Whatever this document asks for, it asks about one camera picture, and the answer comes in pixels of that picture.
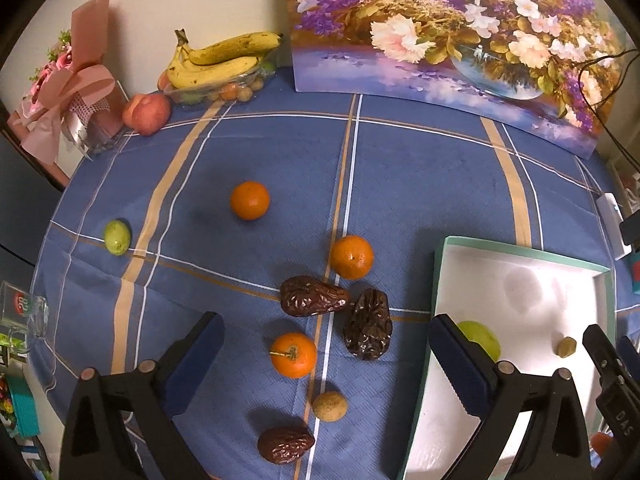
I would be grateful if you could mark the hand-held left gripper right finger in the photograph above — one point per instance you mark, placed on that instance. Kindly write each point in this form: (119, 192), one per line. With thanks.
(460, 370)

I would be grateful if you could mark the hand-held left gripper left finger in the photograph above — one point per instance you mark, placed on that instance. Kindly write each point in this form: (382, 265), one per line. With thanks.
(200, 360)

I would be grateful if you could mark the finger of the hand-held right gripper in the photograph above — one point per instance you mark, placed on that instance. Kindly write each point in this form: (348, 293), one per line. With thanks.
(602, 355)
(629, 349)

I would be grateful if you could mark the tan round longan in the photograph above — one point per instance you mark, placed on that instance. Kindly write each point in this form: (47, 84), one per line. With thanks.
(566, 346)
(329, 405)

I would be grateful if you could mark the large green fruit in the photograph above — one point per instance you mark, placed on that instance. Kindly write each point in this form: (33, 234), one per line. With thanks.
(482, 337)

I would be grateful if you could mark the white box with teal rim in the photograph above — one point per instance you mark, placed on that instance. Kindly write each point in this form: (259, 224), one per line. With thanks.
(525, 310)

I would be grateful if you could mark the orange tangerine with stem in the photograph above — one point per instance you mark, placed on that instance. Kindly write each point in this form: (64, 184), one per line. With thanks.
(293, 355)

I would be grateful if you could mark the large dark brown wrinkled date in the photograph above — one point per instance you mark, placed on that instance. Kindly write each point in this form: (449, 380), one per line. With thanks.
(368, 323)

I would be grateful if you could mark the small green fruit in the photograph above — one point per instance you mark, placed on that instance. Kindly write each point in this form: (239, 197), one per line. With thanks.
(117, 236)

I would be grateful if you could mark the person's right hand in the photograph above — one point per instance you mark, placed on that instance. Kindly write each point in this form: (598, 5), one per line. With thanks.
(600, 443)

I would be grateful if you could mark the black charger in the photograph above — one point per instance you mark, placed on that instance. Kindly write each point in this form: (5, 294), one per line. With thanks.
(632, 227)

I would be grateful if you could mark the white power strip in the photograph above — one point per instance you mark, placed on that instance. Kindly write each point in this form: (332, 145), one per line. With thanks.
(611, 220)

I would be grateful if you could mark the colourful printed packets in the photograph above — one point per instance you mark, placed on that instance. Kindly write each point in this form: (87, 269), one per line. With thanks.
(22, 405)

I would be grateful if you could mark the glass cup with label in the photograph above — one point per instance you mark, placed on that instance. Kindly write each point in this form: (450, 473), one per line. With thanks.
(22, 312)

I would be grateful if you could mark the blue plaid tablecloth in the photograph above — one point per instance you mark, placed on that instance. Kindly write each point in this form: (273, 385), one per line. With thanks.
(425, 185)

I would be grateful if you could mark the red peach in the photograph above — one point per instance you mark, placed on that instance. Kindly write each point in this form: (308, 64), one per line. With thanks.
(147, 114)

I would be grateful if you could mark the clear plastic fruit container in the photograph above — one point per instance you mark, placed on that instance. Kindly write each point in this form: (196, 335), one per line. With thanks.
(235, 91)

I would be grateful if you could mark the yellow banana bunch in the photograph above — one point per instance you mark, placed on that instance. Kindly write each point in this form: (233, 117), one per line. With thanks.
(220, 65)

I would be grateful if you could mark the pink wrapped bouquet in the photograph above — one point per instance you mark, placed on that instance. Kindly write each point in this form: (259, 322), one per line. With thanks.
(75, 85)

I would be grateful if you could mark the flower painting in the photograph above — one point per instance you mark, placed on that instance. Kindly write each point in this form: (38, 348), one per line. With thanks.
(400, 60)

